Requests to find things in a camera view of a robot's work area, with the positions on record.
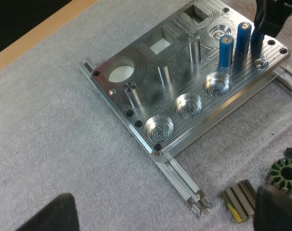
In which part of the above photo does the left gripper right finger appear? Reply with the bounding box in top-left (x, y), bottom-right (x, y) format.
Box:
top-left (252, 184), bottom-right (292, 231)

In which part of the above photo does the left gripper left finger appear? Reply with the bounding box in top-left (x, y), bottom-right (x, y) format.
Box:
top-left (15, 192), bottom-right (81, 231)

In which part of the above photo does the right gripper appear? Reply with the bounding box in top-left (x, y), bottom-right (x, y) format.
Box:
top-left (253, 0), bottom-right (292, 39)

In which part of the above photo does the bright blue cylinder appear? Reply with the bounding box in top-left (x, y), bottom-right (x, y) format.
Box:
top-left (250, 26), bottom-right (266, 53)
top-left (218, 34), bottom-right (235, 73)
top-left (235, 21), bottom-right (252, 55)

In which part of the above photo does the dark ribbed drum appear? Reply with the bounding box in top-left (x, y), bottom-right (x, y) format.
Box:
top-left (219, 179), bottom-right (258, 223)

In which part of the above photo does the metal plate on aluminium rails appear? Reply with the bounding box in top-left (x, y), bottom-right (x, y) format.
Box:
top-left (77, 0), bottom-right (292, 220)

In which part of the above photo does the dark green ribbed ring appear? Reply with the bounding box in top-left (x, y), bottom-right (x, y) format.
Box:
top-left (266, 158), bottom-right (292, 193)

